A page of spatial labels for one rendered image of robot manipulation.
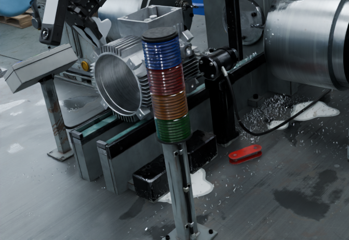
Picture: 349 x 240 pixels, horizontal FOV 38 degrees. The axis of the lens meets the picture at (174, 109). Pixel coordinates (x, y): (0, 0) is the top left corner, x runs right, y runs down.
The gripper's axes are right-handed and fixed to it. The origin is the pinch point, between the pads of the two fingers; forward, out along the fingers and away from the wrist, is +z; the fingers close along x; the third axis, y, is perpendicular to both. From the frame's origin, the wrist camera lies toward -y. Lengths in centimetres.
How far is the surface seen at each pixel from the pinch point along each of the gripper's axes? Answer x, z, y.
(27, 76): 11.6, -3.5, -13.8
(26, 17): 424, 197, 145
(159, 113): -36.3, -8.7, -15.9
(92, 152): -3.0, 13.8, -20.3
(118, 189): -13.1, 17.3, -25.0
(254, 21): -10.2, 30.4, 38.0
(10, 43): 386, 184, 99
